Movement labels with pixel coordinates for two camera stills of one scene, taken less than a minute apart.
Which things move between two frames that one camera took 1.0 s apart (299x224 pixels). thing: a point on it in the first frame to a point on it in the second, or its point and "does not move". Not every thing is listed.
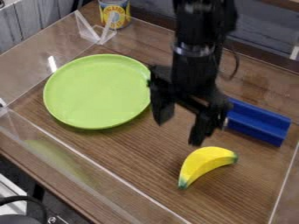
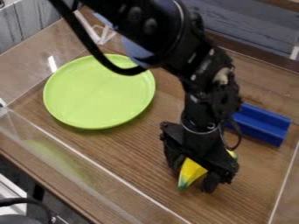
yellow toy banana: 202,159 does not move
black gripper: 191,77 to 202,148
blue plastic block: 257,122 does not move
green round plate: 98,92 does not move
